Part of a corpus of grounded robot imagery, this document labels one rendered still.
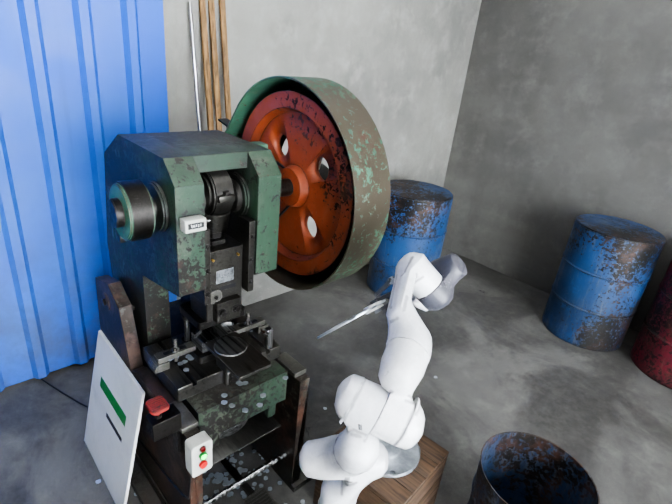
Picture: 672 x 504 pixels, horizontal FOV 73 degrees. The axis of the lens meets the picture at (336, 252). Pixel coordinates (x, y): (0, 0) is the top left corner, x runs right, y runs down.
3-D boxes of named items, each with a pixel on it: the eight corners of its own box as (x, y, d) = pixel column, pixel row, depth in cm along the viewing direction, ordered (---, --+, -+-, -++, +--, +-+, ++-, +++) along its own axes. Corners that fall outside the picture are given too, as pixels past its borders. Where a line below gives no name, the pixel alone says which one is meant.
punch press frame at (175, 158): (286, 457, 205) (310, 162, 150) (197, 514, 177) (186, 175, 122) (200, 365, 255) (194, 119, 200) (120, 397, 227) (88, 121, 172)
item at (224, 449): (281, 426, 202) (281, 425, 202) (190, 478, 174) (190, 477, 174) (230, 375, 229) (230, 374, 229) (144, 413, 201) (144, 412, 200)
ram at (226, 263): (248, 316, 174) (250, 244, 161) (212, 328, 164) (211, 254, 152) (224, 296, 185) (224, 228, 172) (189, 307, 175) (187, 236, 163)
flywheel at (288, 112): (350, 297, 198) (421, 153, 155) (315, 311, 185) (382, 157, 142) (261, 200, 232) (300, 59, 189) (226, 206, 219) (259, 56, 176)
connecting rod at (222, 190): (242, 265, 166) (244, 172, 152) (212, 273, 158) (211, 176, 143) (213, 244, 179) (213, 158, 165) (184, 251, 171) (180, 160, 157)
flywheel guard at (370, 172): (374, 310, 181) (409, 93, 147) (321, 334, 162) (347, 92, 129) (234, 225, 246) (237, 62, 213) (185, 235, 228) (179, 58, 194)
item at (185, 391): (280, 357, 192) (281, 345, 189) (178, 402, 163) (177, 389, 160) (241, 323, 211) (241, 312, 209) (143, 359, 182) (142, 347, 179)
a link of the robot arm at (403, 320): (438, 363, 109) (463, 286, 132) (387, 308, 106) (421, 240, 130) (405, 375, 116) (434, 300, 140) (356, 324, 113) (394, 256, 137)
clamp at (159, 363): (197, 357, 177) (197, 335, 173) (155, 374, 166) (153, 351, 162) (190, 349, 181) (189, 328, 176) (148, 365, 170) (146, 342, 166)
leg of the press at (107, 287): (208, 553, 179) (204, 369, 142) (180, 572, 172) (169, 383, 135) (119, 414, 238) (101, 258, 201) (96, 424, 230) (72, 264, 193)
